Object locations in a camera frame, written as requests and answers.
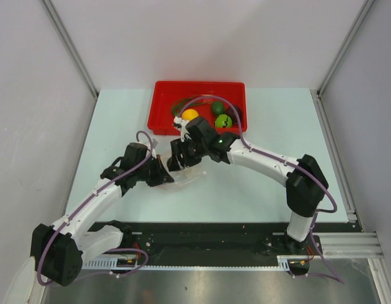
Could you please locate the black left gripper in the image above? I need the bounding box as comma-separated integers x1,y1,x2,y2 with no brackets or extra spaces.
135,155,173,187

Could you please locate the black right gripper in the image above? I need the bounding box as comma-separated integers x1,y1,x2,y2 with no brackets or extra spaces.
171,135,208,171

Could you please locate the dark brown fake food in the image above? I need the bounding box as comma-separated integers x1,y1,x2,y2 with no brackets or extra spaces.
166,157,180,172

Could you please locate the clear zip top bag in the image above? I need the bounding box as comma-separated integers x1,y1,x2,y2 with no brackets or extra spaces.
157,164,207,191

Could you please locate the yellow fake lemon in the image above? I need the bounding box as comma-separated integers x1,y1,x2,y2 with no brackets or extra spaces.
181,108,199,121

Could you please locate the green fake chive sprig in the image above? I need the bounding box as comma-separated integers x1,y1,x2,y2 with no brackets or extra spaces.
171,95,213,116

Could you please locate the green fake ball fruit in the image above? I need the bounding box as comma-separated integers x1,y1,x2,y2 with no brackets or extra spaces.
214,114,233,129

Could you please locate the dark green fake lime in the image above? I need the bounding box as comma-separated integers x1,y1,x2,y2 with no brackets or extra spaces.
211,100,225,117

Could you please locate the dark red fake fruit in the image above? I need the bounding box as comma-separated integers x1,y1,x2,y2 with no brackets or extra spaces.
225,105,243,125

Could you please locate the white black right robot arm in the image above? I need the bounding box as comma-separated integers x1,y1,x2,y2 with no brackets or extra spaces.
167,117,328,254

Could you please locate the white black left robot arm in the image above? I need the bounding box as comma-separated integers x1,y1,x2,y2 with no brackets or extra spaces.
30,141,174,286

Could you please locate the red plastic tray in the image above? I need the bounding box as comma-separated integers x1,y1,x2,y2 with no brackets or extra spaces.
147,80,247,136

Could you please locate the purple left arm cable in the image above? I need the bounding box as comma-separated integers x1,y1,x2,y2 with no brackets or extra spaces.
35,130,155,288

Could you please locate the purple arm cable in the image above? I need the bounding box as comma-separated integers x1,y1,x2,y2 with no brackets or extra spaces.
35,130,155,288
173,96,344,283

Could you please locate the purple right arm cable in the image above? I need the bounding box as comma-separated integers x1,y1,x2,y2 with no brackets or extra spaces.
173,96,344,283

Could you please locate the white slotted cable duct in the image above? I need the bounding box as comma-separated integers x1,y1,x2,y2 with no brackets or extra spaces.
81,256,293,272

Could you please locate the aluminium rail right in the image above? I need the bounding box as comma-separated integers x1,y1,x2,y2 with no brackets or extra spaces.
311,90,391,303

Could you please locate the aluminium frame post left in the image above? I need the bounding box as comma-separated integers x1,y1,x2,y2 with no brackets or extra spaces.
39,0,99,101

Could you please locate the aluminium frame post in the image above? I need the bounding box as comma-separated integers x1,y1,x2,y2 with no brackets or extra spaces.
316,0,378,97
39,0,99,101

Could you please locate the aluminium frame post right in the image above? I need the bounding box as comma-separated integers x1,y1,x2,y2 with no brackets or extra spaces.
316,0,378,97

